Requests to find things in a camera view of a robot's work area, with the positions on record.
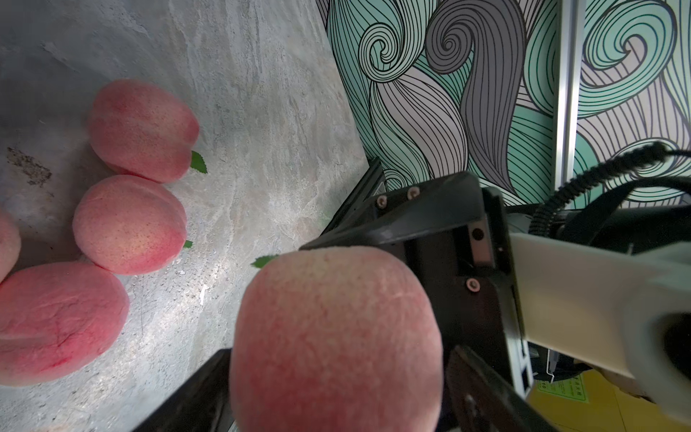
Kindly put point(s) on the peach front left cracked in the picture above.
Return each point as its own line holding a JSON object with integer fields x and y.
{"x": 57, "y": 318}

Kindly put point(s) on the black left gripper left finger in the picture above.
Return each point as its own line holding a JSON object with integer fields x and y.
{"x": 202, "y": 403}

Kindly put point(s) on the peach with leaf back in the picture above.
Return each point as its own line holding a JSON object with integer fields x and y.
{"x": 336, "y": 339}

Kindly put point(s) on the black frame post right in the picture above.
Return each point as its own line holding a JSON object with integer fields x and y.
{"x": 372, "y": 183}

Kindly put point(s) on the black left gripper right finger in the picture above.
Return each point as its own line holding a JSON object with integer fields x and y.
{"x": 483, "y": 401}

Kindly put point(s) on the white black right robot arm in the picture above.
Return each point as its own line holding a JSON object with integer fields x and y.
{"x": 605, "y": 285}

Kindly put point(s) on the aluminium wall rail right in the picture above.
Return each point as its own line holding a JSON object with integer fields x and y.
{"x": 571, "y": 40}

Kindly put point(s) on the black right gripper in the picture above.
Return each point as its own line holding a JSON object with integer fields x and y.
{"x": 452, "y": 233}

